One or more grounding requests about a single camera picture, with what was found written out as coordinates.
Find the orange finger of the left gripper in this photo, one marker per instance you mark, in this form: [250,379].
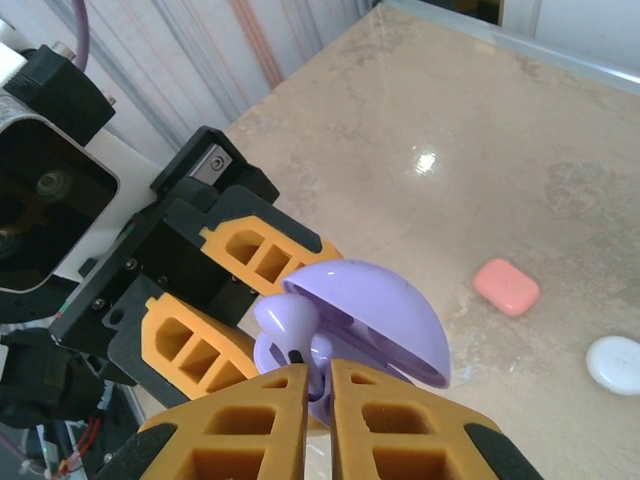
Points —
[300,250]
[150,325]

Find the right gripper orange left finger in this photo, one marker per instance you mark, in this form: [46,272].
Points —
[290,400]

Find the pink earbud charging case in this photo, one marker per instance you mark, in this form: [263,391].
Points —
[506,287]

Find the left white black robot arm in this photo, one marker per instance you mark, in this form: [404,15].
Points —
[40,375]

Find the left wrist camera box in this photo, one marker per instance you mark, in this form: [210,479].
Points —
[50,225]

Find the white earbud charging case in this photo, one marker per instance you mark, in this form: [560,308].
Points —
[615,365]

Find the purple earbud charging case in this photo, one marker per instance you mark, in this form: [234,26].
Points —
[390,310]

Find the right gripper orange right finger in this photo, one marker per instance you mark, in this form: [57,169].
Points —
[345,400]

